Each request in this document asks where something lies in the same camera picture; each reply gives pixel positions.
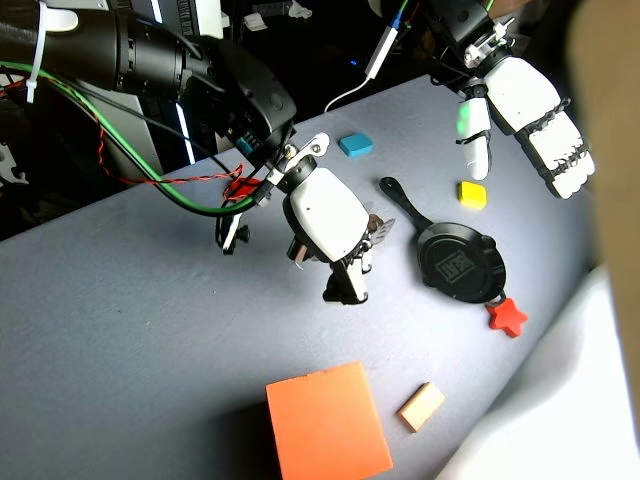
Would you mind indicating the grey tablecloth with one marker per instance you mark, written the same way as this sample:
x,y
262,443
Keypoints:
x,y
150,325

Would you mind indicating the yellow block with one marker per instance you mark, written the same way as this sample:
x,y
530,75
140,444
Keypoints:
x,y
472,195

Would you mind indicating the blue block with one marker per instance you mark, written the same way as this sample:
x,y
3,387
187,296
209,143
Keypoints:
x,y
356,145

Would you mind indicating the white cloth sheet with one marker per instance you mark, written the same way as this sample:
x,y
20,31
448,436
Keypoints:
x,y
550,400

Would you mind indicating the tan board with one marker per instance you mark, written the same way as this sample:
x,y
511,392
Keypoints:
x,y
620,150

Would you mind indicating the small wooden block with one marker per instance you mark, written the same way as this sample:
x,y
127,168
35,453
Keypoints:
x,y
421,407

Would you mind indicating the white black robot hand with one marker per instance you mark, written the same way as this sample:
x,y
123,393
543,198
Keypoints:
x,y
325,215
520,95

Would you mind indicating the black cast iron skillet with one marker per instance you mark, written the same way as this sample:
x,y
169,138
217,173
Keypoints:
x,y
460,265

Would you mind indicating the brown meat chunk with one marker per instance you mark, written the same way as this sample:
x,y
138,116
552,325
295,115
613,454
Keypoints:
x,y
375,223

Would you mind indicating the large orange block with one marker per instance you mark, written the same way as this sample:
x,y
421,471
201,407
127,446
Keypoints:
x,y
325,425

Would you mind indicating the red star block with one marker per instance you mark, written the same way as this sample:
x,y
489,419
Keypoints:
x,y
506,317

